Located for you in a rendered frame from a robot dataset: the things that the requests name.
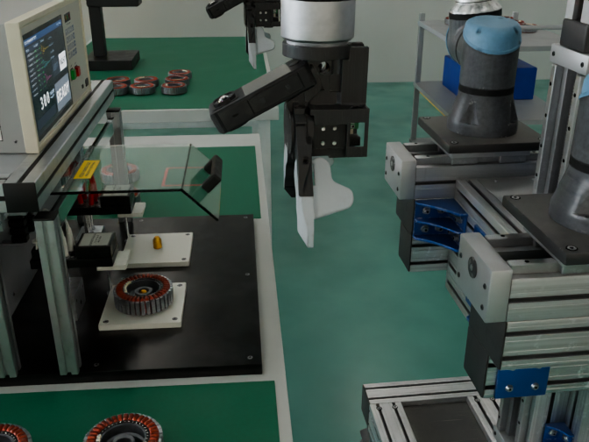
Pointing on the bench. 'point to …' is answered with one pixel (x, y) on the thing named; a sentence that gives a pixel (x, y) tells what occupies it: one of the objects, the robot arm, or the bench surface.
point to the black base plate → (180, 356)
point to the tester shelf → (51, 155)
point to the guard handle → (213, 173)
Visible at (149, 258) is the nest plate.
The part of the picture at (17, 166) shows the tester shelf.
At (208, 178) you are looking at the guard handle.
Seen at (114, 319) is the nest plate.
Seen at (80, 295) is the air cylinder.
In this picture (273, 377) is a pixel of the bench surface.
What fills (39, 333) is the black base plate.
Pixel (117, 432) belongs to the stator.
